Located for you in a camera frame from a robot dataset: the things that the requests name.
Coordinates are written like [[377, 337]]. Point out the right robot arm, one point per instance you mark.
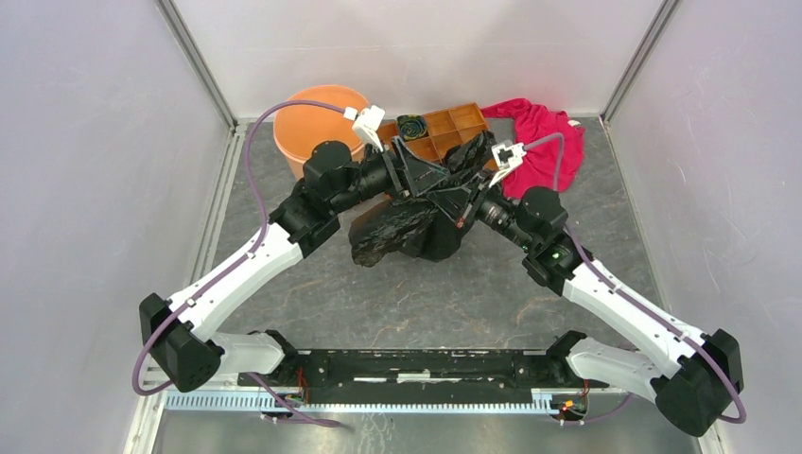
[[692, 377]]

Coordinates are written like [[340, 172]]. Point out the rolled bag with yellow-green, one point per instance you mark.
[[412, 127]]

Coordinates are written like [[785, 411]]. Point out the aluminium rail frame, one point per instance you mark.
[[235, 413]]

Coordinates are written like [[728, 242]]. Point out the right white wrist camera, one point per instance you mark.
[[508, 157]]

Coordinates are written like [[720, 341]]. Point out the red cloth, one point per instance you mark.
[[553, 164]]

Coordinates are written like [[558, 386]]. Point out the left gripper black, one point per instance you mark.
[[416, 173]]

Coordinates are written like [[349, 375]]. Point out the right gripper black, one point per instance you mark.
[[457, 202]]

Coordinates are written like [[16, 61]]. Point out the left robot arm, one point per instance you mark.
[[181, 333]]

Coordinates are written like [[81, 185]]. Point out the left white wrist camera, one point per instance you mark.
[[365, 124]]

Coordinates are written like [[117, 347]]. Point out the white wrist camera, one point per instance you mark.
[[508, 157], [365, 124]]

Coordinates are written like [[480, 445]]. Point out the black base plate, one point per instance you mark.
[[434, 376]]

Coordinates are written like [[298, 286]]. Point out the black trash bag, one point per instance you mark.
[[415, 226]]

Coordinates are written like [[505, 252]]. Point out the orange plastic trash bin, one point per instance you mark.
[[297, 130]]

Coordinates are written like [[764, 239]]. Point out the orange compartment tray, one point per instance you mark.
[[447, 129]]

